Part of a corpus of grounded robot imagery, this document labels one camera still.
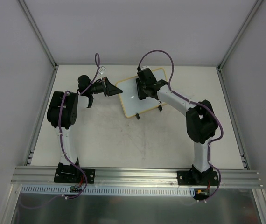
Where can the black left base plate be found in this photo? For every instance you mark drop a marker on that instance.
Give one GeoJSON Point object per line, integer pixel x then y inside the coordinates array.
{"type": "Point", "coordinates": [70, 174]}

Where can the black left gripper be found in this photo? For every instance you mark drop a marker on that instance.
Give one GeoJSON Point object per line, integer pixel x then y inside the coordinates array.
{"type": "Point", "coordinates": [105, 86]}

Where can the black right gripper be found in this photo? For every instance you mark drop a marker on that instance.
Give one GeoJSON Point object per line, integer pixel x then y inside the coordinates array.
{"type": "Point", "coordinates": [138, 89]}

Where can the aluminium mounting rail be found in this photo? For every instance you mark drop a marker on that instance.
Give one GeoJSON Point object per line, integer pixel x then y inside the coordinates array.
{"type": "Point", "coordinates": [137, 177]}

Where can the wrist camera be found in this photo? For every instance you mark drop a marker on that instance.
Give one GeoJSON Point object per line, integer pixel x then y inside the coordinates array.
{"type": "Point", "coordinates": [141, 68]}
{"type": "Point", "coordinates": [101, 70]}

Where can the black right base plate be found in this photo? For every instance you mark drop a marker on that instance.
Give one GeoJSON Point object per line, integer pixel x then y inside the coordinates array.
{"type": "Point", "coordinates": [194, 178]}

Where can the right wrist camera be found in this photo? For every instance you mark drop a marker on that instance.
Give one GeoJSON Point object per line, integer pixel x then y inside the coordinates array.
{"type": "Point", "coordinates": [141, 68]}

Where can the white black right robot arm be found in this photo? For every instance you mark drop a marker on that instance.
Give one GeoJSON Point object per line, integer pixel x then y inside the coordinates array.
{"type": "Point", "coordinates": [200, 123]}

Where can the right aluminium frame post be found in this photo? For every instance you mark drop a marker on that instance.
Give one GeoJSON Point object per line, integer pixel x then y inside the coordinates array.
{"type": "Point", "coordinates": [257, 4]}

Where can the aluminium frame post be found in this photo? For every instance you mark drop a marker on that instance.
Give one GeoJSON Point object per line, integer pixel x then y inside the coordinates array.
{"type": "Point", "coordinates": [25, 9]}
{"type": "Point", "coordinates": [257, 4]}

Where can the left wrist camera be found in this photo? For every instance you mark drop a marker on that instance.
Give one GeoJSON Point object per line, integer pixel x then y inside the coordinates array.
{"type": "Point", "coordinates": [101, 70]}

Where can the white slotted cable duct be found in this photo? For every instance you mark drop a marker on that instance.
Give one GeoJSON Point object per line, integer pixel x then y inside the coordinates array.
{"type": "Point", "coordinates": [109, 190]}

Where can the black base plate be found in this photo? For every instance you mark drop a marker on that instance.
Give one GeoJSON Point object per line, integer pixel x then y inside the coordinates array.
{"type": "Point", "coordinates": [194, 178]}
{"type": "Point", "coordinates": [70, 174]}

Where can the left aluminium frame post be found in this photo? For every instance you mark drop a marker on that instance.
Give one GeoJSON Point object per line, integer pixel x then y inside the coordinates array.
{"type": "Point", "coordinates": [25, 9]}

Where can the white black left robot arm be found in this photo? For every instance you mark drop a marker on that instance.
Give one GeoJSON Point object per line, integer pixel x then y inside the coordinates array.
{"type": "Point", "coordinates": [62, 115]}

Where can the yellow framed small whiteboard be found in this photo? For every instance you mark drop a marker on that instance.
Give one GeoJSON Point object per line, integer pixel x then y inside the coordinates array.
{"type": "Point", "coordinates": [129, 98]}

